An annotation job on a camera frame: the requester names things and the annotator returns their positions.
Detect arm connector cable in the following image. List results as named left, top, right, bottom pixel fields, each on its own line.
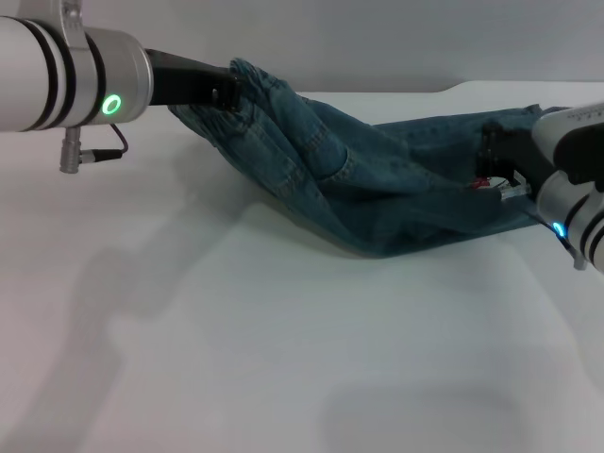
left=528, top=207, right=589, bottom=272
left=59, top=123, right=129, bottom=175

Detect right wrist camera housing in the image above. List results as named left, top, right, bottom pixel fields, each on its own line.
left=532, top=99, right=604, bottom=191

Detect left arm connector cable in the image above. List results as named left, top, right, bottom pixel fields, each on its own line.
left=59, top=123, right=129, bottom=175

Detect blue denim shorts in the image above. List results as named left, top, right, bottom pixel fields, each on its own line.
left=167, top=57, right=559, bottom=259

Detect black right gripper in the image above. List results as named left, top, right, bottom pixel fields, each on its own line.
left=475, top=122, right=559, bottom=189

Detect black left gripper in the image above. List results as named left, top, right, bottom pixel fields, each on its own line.
left=143, top=48, right=244, bottom=112

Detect right arm connector cable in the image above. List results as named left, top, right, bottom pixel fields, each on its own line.
left=528, top=207, right=589, bottom=272

